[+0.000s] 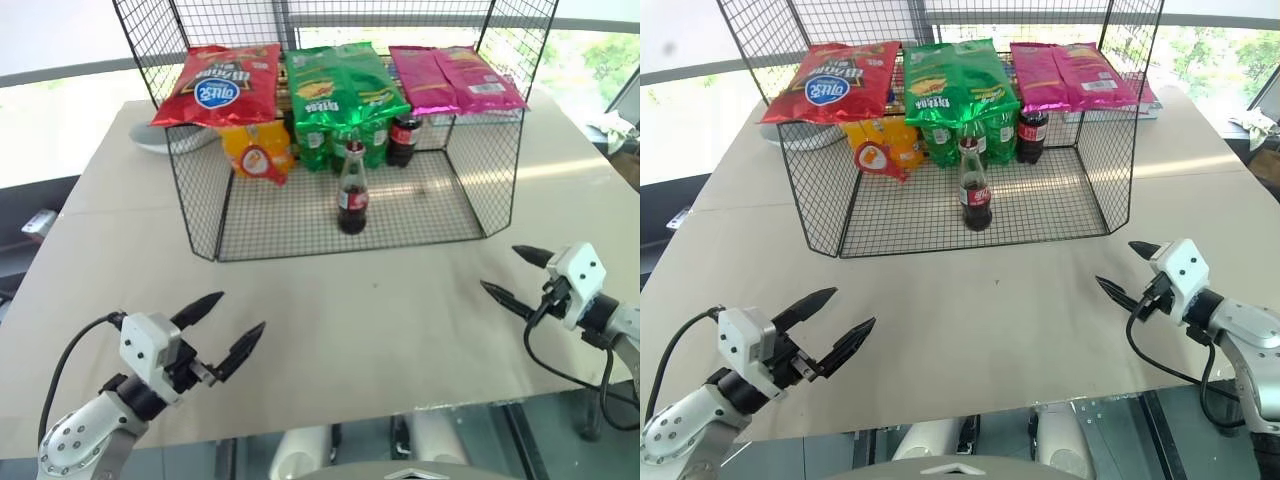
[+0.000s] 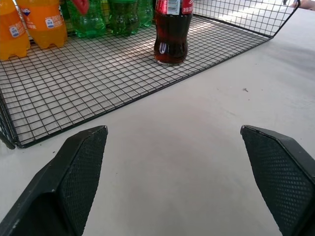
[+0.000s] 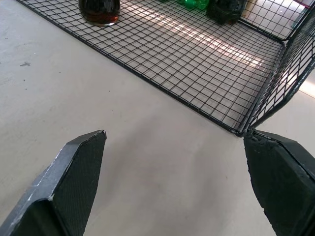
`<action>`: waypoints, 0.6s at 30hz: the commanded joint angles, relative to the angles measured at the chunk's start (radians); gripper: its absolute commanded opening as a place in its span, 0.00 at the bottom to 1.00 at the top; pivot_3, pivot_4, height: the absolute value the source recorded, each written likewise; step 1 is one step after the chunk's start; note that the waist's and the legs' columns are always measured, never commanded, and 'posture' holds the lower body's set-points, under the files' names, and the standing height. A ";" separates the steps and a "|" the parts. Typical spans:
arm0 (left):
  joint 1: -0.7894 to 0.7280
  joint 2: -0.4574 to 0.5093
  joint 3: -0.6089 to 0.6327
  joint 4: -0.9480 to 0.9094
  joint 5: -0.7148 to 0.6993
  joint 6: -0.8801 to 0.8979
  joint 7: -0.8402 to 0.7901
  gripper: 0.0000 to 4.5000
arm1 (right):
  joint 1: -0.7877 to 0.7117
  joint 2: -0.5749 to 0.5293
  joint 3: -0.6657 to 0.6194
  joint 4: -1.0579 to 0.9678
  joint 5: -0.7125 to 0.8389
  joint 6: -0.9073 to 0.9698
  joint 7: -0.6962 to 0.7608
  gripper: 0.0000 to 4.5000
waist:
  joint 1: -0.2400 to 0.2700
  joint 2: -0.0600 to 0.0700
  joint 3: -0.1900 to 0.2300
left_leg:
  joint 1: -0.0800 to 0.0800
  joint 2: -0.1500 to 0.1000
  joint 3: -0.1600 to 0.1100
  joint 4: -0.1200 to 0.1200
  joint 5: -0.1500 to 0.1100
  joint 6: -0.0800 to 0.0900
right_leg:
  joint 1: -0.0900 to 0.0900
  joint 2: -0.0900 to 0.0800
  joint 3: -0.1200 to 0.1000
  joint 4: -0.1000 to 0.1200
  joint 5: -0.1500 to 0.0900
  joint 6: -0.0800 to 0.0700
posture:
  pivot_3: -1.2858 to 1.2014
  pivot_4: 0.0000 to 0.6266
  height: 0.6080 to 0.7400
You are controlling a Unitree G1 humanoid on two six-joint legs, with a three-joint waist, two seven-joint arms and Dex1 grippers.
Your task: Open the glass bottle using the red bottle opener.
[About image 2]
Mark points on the cola bottle with red label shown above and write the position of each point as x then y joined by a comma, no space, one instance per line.
171,32

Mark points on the green soda bottle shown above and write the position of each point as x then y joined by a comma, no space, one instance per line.
88,20
123,19
145,12

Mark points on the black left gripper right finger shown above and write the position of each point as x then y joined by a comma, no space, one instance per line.
280,182

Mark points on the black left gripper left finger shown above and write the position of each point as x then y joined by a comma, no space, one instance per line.
73,177

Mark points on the orange soda bottle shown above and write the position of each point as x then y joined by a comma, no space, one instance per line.
45,23
11,34

